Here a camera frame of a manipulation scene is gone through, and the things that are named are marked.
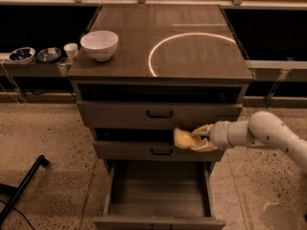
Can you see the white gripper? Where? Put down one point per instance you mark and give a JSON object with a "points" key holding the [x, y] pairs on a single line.
{"points": [[220, 134]]}

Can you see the yellow sponge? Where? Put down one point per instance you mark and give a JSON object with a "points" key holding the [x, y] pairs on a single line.
{"points": [[184, 140]]}

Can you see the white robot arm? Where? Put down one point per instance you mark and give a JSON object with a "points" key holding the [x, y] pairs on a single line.
{"points": [[262, 130]]}

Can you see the middle drawer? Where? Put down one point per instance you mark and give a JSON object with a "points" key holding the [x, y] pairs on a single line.
{"points": [[146, 144]]}

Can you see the drawer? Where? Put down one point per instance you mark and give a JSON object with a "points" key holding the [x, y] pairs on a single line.
{"points": [[156, 106], [158, 195], [146, 144]]}

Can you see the bottom drawer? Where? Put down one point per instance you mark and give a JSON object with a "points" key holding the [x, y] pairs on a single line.
{"points": [[158, 195]]}

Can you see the grey wooden drawer cabinet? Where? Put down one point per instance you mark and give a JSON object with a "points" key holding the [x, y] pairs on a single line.
{"points": [[169, 45]]}

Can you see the top drawer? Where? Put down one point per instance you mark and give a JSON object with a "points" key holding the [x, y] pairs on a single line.
{"points": [[156, 106]]}

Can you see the white ceramic bowl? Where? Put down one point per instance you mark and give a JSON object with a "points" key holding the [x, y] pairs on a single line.
{"points": [[100, 45]]}

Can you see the low side shelf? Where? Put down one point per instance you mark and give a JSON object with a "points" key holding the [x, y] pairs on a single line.
{"points": [[34, 69]]}

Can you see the white paper cup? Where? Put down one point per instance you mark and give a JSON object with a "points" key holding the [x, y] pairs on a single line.
{"points": [[71, 50]]}

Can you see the dark blue shallow bowl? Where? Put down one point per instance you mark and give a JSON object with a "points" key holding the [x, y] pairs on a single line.
{"points": [[49, 55]]}

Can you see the black metal stand leg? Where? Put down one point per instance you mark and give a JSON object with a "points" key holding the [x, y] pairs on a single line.
{"points": [[14, 193]]}

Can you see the blue patterned bowl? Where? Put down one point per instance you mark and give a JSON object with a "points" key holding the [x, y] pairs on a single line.
{"points": [[22, 56]]}

